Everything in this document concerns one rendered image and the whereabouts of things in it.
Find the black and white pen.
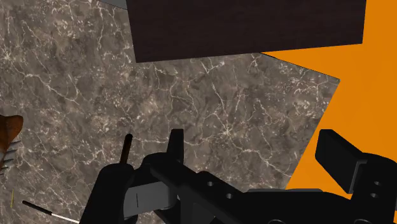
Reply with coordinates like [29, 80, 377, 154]
[21, 200, 80, 224]

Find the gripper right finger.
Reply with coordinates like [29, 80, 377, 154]
[314, 129, 397, 224]

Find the brown comb-like tool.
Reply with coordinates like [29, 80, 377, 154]
[0, 115, 24, 176]

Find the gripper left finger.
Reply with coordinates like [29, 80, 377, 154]
[142, 129, 249, 224]

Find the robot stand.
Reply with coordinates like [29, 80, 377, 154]
[125, 0, 367, 64]

